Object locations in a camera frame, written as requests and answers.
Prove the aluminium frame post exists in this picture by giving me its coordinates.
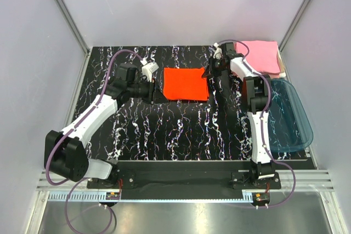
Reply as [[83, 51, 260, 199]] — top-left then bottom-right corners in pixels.
[[54, 0, 90, 56], [279, 0, 313, 52]]

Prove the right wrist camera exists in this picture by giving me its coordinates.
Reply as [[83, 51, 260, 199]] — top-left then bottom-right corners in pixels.
[[213, 43, 223, 59]]

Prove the blue transparent plastic bin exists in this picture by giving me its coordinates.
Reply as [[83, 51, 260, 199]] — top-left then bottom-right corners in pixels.
[[268, 78, 314, 153]]

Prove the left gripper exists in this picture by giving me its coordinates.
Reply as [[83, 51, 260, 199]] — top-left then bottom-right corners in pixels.
[[128, 77, 168, 105]]

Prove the right aluminium frame post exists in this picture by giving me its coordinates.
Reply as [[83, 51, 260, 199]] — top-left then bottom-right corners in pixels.
[[279, 0, 313, 52]]

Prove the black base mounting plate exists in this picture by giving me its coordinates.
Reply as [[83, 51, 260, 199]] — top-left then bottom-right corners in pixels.
[[88, 161, 281, 196]]

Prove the aluminium rail front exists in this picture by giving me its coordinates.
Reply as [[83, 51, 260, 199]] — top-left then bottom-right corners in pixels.
[[36, 170, 349, 233]]

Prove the orange t-shirt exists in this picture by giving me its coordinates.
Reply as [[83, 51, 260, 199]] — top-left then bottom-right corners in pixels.
[[163, 68, 209, 101]]

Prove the folded cream t-shirt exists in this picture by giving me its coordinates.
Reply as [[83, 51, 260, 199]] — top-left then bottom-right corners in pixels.
[[277, 50, 286, 74]]

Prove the folded pink t-shirt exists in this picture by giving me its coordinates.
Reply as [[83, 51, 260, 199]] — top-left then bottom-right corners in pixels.
[[243, 41, 280, 75]]

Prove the slotted cable duct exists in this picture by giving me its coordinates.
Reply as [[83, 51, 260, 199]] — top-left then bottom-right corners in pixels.
[[48, 191, 253, 203]]

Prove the left aluminium frame post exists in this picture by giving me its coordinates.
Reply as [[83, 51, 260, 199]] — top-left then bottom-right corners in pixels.
[[54, 0, 90, 56]]

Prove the folded salmon t-shirt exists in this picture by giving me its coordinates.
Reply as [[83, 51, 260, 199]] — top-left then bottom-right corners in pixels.
[[231, 71, 286, 79]]

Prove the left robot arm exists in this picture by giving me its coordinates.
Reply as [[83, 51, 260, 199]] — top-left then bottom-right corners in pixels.
[[44, 62, 167, 188]]

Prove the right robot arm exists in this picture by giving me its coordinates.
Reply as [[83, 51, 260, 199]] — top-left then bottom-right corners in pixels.
[[202, 41, 275, 190]]

